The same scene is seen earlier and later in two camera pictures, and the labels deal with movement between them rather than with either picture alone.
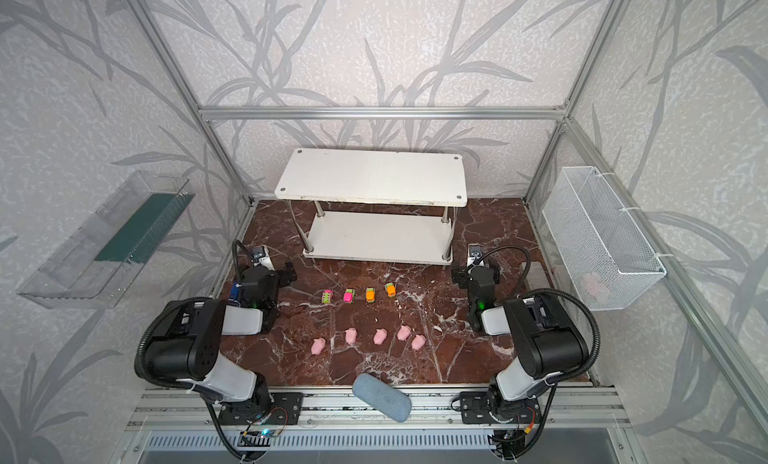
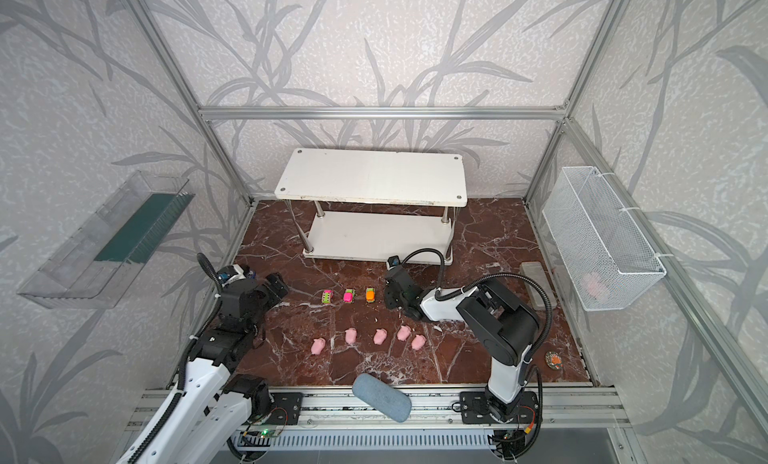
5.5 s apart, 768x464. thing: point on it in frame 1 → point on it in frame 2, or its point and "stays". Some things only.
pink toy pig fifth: [418, 342] stays
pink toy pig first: [317, 346] stays
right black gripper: [474, 278] → [396, 291]
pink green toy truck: [349, 295] stays
